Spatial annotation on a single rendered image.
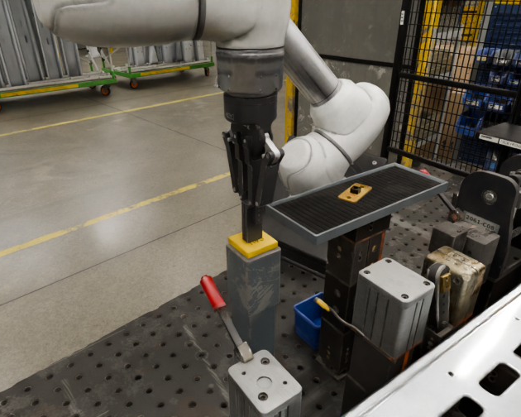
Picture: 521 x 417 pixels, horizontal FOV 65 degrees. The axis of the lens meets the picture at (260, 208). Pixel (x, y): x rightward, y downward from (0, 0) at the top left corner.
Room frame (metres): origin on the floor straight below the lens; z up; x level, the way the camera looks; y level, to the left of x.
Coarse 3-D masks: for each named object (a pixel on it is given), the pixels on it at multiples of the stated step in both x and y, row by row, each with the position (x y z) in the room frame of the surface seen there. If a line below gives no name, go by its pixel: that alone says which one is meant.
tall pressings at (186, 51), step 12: (132, 48) 7.93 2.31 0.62; (144, 48) 8.32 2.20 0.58; (156, 48) 8.53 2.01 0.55; (168, 48) 8.41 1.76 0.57; (180, 48) 8.60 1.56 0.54; (192, 48) 8.81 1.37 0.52; (132, 60) 8.08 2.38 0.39; (144, 60) 8.28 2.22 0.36; (156, 60) 8.19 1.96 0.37; (168, 60) 8.36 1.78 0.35; (180, 60) 8.64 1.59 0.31
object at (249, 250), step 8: (240, 232) 0.60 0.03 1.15; (264, 232) 0.60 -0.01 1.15; (232, 240) 0.57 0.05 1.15; (240, 240) 0.57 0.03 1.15; (256, 240) 0.57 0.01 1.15; (264, 240) 0.57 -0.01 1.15; (272, 240) 0.57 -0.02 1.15; (240, 248) 0.55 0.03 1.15; (248, 248) 0.55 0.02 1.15; (256, 248) 0.55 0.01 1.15; (264, 248) 0.55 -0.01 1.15; (272, 248) 0.56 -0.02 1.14; (248, 256) 0.54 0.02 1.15
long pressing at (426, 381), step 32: (480, 320) 0.55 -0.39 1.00; (512, 320) 0.55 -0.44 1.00; (448, 352) 0.48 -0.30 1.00; (480, 352) 0.48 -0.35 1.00; (512, 352) 0.48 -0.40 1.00; (384, 384) 0.42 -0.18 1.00; (416, 384) 0.42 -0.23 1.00; (448, 384) 0.42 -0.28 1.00; (512, 384) 0.42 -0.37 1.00; (352, 416) 0.36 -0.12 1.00; (384, 416) 0.37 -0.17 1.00; (416, 416) 0.37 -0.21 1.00; (480, 416) 0.37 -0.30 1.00; (512, 416) 0.37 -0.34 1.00
